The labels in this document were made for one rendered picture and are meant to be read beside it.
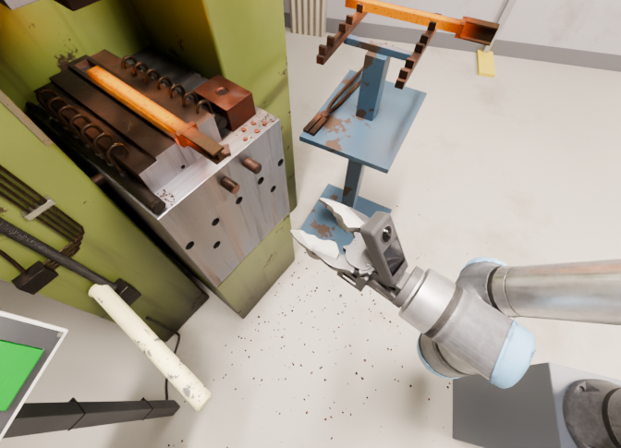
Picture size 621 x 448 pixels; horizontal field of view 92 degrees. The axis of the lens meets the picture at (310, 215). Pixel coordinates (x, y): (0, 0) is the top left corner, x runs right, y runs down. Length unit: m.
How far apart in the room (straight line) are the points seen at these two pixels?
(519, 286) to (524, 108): 2.25
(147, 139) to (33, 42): 0.43
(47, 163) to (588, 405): 1.23
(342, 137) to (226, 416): 1.16
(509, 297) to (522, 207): 1.52
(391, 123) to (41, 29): 0.96
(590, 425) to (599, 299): 0.49
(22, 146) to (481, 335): 0.80
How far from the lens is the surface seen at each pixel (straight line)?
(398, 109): 1.12
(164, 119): 0.72
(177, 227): 0.73
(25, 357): 0.59
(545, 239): 2.05
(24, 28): 1.05
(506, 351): 0.49
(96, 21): 1.11
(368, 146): 0.97
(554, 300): 0.57
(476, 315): 0.48
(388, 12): 1.04
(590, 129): 2.85
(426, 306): 0.46
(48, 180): 0.79
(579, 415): 1.00
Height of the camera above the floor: 1.44
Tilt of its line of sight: 59 degrees down
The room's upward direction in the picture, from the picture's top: straight up
